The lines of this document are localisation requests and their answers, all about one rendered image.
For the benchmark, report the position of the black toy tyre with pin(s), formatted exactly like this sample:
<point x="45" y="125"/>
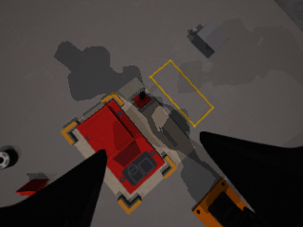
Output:
<point x="8" y="158"/>

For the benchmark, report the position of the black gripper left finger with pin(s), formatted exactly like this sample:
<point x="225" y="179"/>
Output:
<point x="69" y="201"/>

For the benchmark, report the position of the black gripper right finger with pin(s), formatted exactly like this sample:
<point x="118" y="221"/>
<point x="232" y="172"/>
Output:
<point x="270" y="178"/>

